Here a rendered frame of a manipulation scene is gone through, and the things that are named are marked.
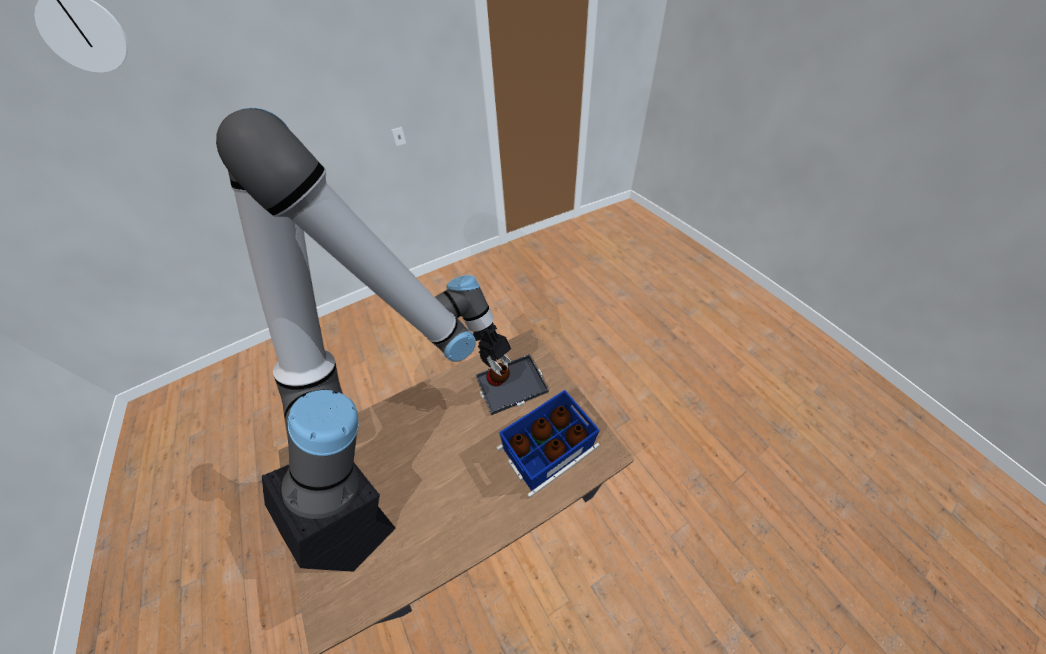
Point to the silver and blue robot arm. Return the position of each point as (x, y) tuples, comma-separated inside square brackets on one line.
[(277, 170)]

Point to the grey flat bar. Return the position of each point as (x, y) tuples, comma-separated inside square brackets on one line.
[(536, 490)]

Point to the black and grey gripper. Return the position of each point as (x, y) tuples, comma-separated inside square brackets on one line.
[(498, 348)]

